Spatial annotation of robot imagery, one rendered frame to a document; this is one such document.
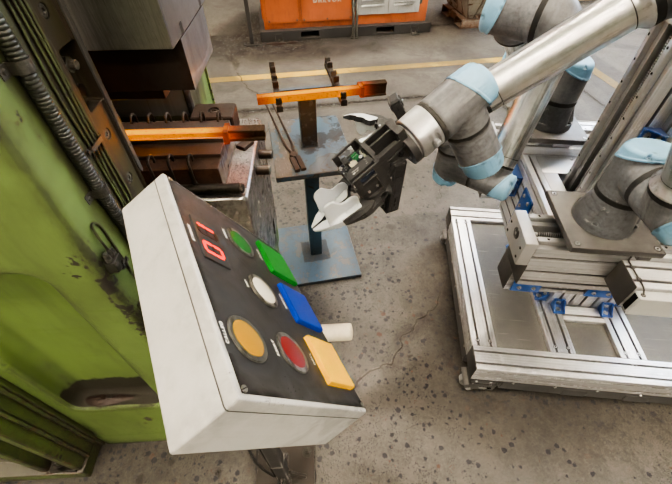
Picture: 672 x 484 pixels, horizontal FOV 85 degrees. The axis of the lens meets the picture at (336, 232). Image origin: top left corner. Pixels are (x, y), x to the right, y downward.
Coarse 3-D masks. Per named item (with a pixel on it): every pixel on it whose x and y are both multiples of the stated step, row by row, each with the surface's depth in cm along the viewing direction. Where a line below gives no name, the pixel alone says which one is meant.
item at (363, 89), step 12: (360, 84) 122; (372, 84) 121; (384, 84) 122; (264, 96) 117; (276, 96) 117; (288, 96) 118; (300, 96) 119; (312, 96) 119; (324, 96) 120; (336, 96) 121; (360, 96) 122; (372, 96) 124
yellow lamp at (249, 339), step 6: (234, 324) 37; (240, 324) 38; (246, 324) 39; (234, 330) 36; (240, 330) 37; (246, 330) 38; (252, 330) 39; (240, 336) 36; (246, 336) 37; (252, 336) 38; (258, 336) 40; (240, 342) 36; (246, 342) 36; (252, 342) 37; (258, 342) 38; (246, 348) 36; (252, 348) 37; (258, 348) 38; (252, 354) 36; (258, 354) 37
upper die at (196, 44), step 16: (192, 32) 73; (208, 32) 83; (176, 48) 67; (192, 48) 72; (208, 48) 83; (96, 64) 69; (112, 64) 69; (128, 64) 69; (144, 64) 69; (160, 64) 69; (176, 64) 69; (192, 64) 72; (112, 80) 71; (128, 80) 71; (144, 80) 71; (160, 80) 71; (176, 80) 72; (192, 80) 72
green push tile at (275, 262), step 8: (264, 248) 63; (264, 256) 61; (272, 256) 63; (280, 256) 68; (272, 264) 60; (280, 264) 64; (272, 272) 59; (280, 272) 61; (288, 272) 65; (288, 280) 63
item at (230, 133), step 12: (132, 132) 93; (144, 132) 93; (156, 132) 93; (168, 132) 93; (180, 132) 93; (192, 132) 93; (204, 132) 93; (216, 132) 93; (228, 132) 93; (240, 132) 93; (252, 132) 93; (264, 132) 94
